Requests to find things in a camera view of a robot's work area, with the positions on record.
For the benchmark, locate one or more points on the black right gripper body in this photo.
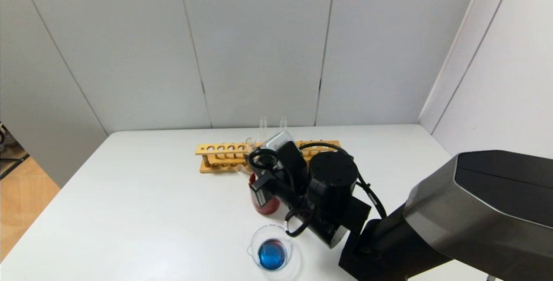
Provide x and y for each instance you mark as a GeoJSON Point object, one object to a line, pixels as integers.
{"type": "Point", "coordinates": [259, 190]}

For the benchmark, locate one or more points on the test tube with blue pigment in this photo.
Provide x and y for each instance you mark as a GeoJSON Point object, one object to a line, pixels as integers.
{"type": "Point", "coordinates": [240, 169]}

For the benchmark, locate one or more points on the test tube with red pigment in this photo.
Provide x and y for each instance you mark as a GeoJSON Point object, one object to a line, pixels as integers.
{"type": "Point", "coordinates": [251, 143]}

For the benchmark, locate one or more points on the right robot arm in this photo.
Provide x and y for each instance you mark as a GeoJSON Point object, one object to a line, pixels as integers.
{"type": "Point", "coordinates": [453, 220]}

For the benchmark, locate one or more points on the wooden test tube rack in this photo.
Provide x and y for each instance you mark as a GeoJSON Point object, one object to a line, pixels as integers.
{"type": "Point", "coordinates": [216, 148]}

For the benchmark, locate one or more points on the test tube with yellow pigment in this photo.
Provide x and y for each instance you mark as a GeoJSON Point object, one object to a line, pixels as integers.
{"type": "Point", "coordinates": [263, 125]}

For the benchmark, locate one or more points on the test tube with teal pigment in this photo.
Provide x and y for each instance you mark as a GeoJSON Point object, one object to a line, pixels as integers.
{"type": "Point", "coordinates": [283, 123]}

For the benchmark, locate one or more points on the red plastic cup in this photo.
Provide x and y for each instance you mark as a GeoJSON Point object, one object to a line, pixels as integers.
{"type": "Point", "coordinates": [265, 207]}

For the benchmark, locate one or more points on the clear glass beaker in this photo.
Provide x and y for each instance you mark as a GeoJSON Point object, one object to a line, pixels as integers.
{"type": "Point", "coordinates": [271, 253]}

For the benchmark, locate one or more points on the black equipment stand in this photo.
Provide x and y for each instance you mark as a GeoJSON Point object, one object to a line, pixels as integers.
{"type": "Point", "coordinates": [8, 151]}

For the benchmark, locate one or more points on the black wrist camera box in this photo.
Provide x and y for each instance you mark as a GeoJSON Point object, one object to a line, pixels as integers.
{"type": "Point", "coordinates": [276, 141]}

